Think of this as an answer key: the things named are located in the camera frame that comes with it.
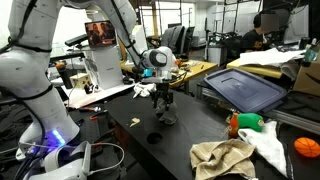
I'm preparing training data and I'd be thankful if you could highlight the white towel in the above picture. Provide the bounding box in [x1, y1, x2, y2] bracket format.
[133, 83, 156, 98]

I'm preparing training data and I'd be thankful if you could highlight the white box stand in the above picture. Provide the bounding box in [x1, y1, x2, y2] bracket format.
[84, 46, 123, 90]

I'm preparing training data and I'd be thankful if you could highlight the seated person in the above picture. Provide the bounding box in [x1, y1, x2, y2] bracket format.
[240, 11, 279, 53]

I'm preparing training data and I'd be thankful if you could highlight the orange toy bottle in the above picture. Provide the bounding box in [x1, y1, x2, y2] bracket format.
[228, 113, 238, 137]

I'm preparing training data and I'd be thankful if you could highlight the orange toy basketball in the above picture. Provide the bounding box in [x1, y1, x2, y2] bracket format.
[294, 137, 320, 158]

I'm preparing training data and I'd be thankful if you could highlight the torn tape scrap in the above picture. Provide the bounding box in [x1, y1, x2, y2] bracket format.
[129, 118, 140, 127]

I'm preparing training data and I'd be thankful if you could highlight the grey towel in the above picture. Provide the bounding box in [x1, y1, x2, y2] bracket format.
[155, 100, 178, 125]

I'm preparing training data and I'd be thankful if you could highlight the small screen on stand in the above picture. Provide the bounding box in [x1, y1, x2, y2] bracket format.
[85, 20, 116, 48]

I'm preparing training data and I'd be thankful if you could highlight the blue plastic cup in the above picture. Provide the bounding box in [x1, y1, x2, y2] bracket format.
[143, 68, 153, 77]

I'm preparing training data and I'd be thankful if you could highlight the white cloth near ball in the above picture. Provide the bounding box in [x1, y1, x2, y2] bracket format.
[238, 121, 290, 178]

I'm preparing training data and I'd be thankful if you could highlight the amazon cardboard box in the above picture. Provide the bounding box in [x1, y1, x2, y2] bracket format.
[293, 61, 320, 96]

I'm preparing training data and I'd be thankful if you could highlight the dark blue bin lid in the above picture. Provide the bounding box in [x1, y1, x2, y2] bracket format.
[204, 68, 287, 113]

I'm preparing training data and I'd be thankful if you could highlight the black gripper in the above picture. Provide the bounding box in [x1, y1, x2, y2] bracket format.
[142, 77, 173, 111]

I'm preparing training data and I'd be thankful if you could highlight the stack of white papers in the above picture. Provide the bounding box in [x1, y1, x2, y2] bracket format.
[239, 48, 305, 66]

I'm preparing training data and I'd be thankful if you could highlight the beige towel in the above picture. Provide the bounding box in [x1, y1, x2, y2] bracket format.
[189, 139, 256, 180]

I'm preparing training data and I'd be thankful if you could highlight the green plush toy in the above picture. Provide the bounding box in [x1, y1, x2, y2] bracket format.
[237, 113, 264, 132]

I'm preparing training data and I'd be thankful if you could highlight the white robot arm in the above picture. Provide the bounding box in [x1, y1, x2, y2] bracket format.
[0, 0, 174, 158]

